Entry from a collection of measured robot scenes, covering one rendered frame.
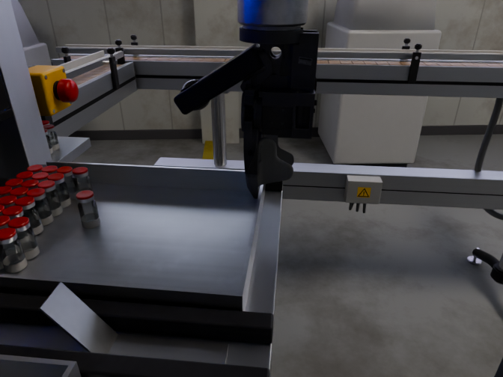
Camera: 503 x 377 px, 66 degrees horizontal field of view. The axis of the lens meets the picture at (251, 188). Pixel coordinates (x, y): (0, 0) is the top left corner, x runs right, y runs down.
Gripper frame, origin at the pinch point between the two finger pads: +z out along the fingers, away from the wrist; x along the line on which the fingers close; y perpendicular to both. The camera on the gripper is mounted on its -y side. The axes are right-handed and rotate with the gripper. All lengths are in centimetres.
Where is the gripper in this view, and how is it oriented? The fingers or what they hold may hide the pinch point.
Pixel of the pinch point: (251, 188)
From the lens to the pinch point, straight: 52.1
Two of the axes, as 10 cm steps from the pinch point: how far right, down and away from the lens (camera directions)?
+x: 1.0, -4.6, 8.8
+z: -0.1, 8.9, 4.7
